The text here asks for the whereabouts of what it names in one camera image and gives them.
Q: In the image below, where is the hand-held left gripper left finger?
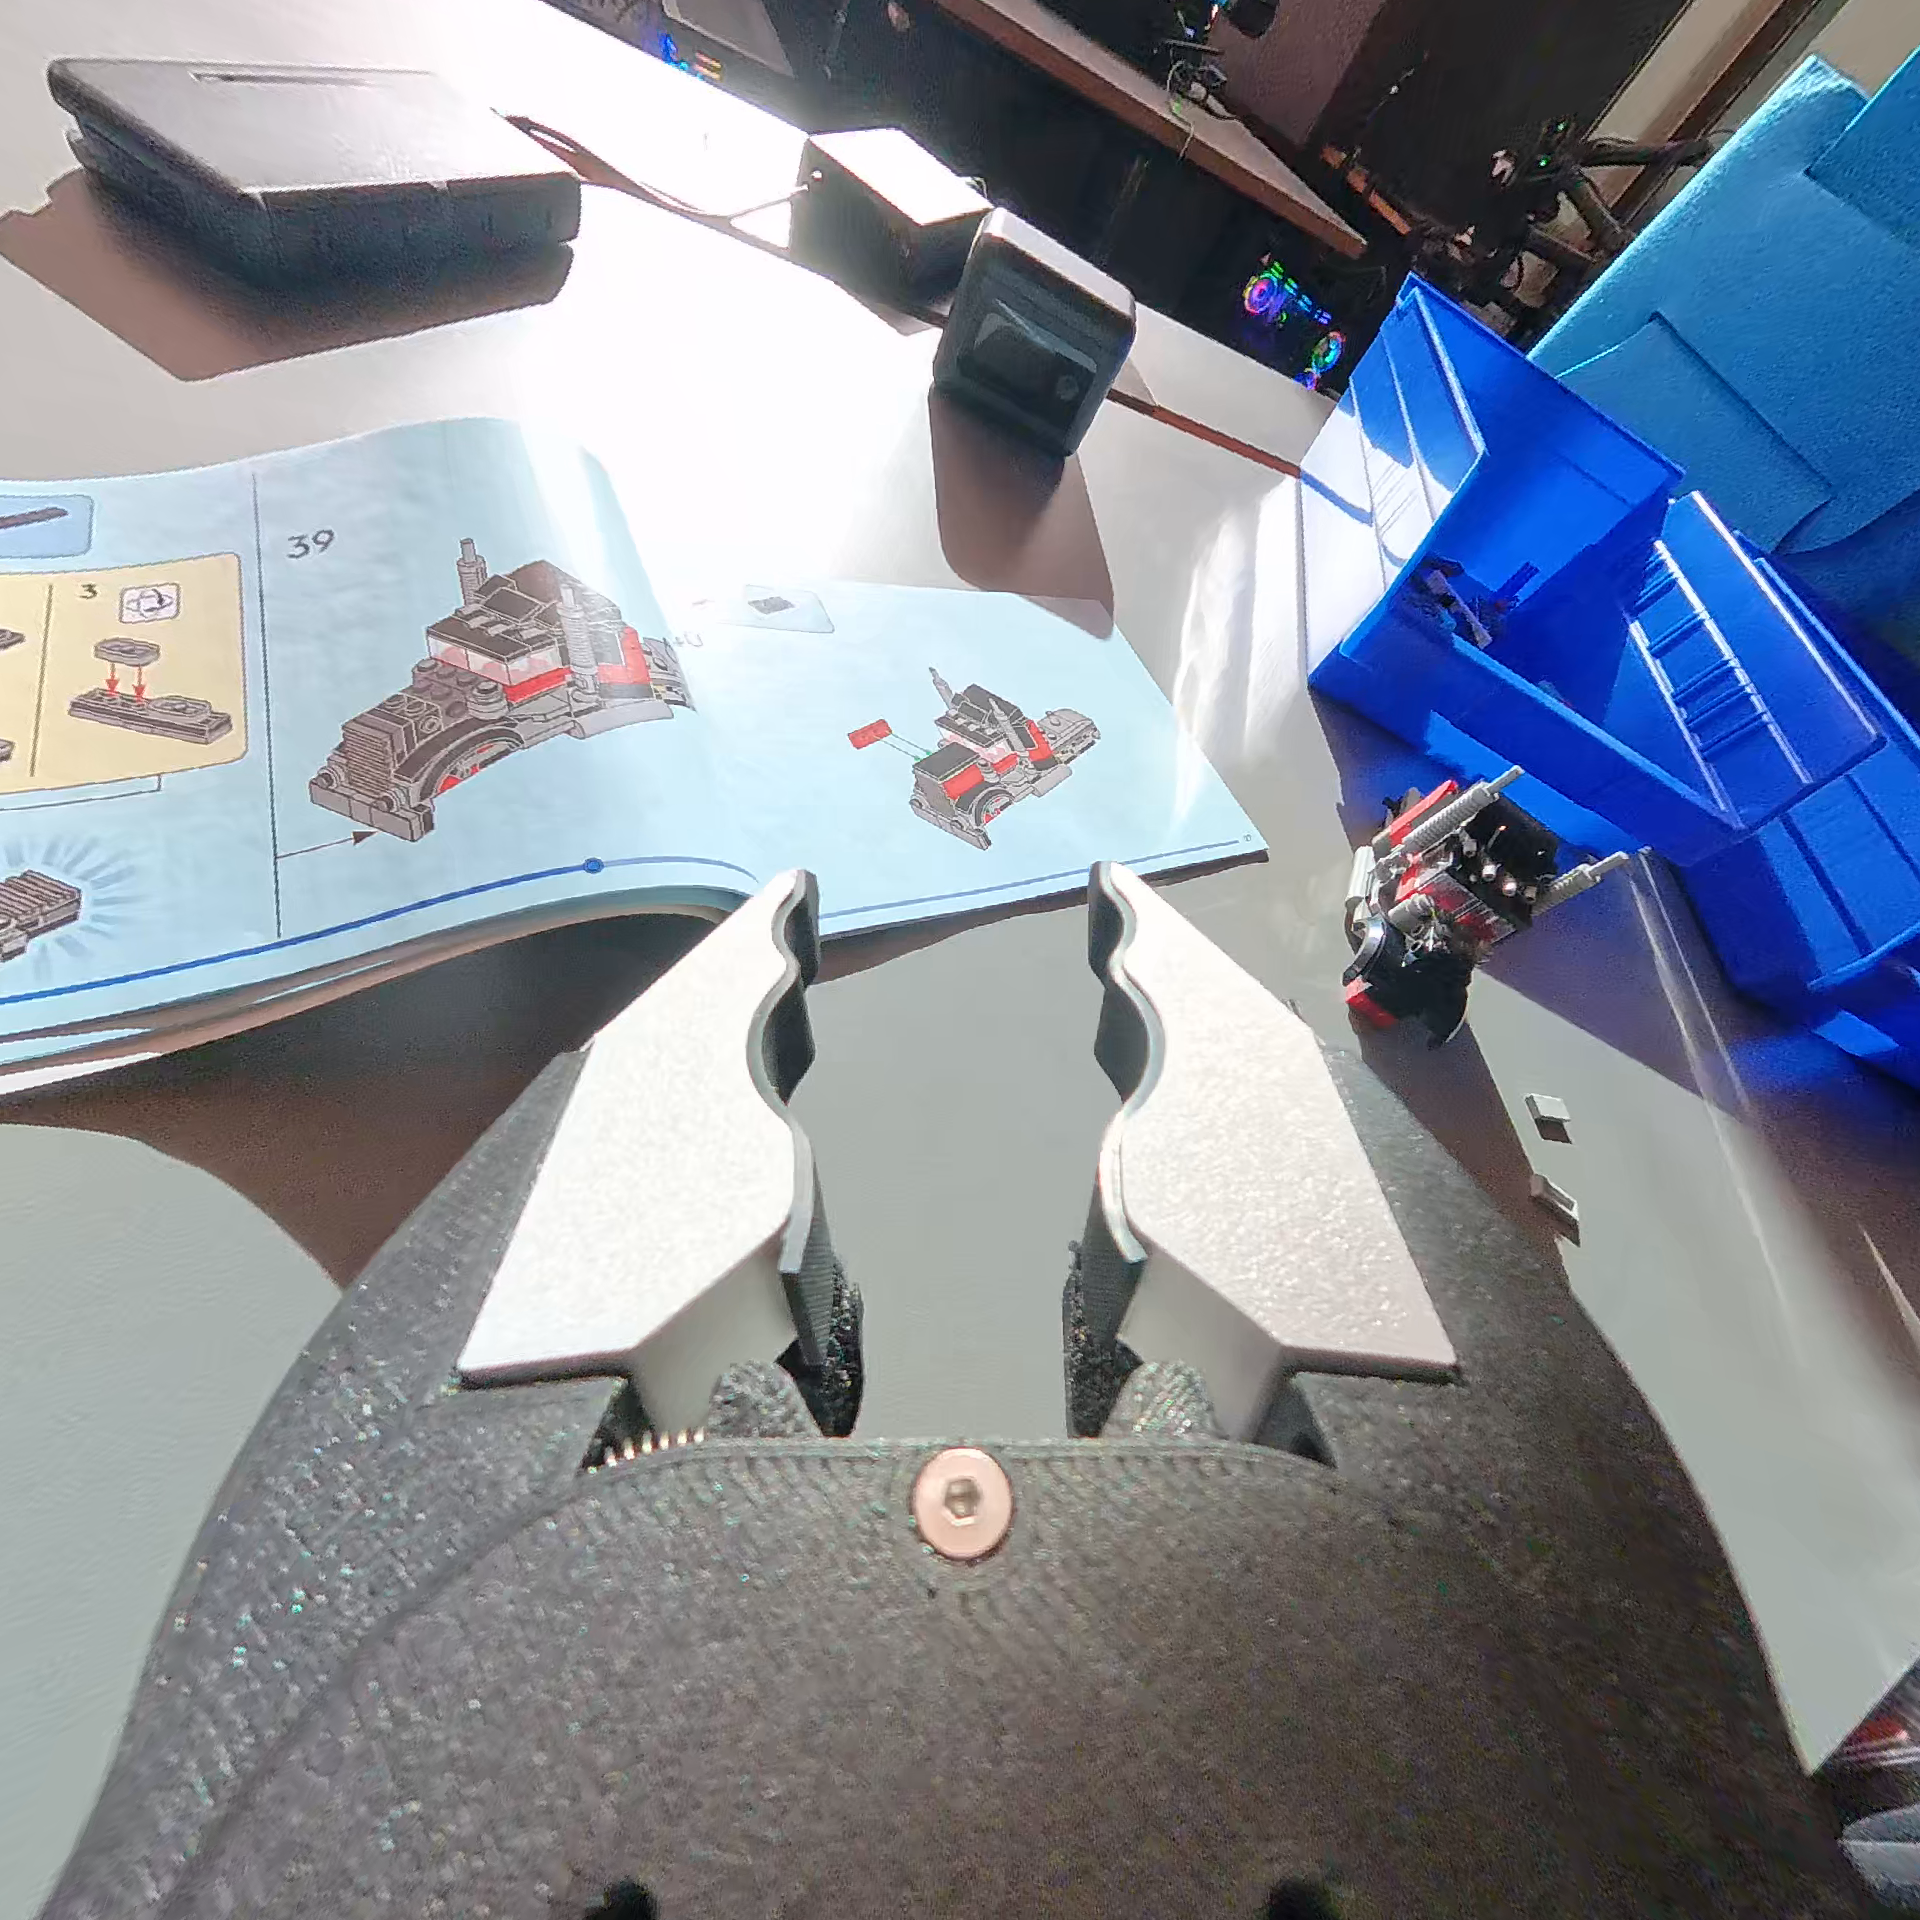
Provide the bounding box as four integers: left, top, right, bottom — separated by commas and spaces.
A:
455, 867, 865, 1439

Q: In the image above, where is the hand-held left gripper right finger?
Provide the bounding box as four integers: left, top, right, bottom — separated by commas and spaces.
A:
1063, 860, 1464, 1443

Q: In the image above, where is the black red toy brick truck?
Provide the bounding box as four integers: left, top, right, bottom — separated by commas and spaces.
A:
1338, 765, 1636, 1051

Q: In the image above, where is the light blue instruction booklet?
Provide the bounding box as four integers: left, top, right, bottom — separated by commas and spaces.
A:
0, 415, 1269, 1075

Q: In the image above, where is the blue plastic parts bin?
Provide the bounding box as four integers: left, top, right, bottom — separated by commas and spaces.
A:
1620, 492, 1894, 864
1302, 277, 1689, 788
1687, 598, 1920, 1088

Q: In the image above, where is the grey desk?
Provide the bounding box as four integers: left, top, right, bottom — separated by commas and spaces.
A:
0, 0, 1920, 1779

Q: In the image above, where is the red white card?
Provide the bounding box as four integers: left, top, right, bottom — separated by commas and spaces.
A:
1817, 1707, 1920, 1848

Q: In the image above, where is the rainbow lit computer case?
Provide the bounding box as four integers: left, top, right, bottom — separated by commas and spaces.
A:
1237, 247, 1352, 396

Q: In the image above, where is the dark grey cube device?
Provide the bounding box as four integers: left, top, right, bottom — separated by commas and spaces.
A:
930, 207, 1138, 459

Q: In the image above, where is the blue felt bag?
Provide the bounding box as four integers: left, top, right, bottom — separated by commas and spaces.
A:
1528, 52, 1920, 632

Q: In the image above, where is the black adapter box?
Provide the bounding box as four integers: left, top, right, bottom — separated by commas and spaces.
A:
790, 125, 993, 314

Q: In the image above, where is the long wooden table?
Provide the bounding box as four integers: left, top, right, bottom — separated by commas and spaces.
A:
930, 0, 1369, 266

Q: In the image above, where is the black flat power bank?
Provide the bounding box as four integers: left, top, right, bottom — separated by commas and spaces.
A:
46, 56, 586, 294

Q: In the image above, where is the red black cable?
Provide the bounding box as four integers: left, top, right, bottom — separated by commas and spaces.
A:
1110, 392, 1306, 479

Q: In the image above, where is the thin black cable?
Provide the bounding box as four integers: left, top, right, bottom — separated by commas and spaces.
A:
502, 108, 817, 231

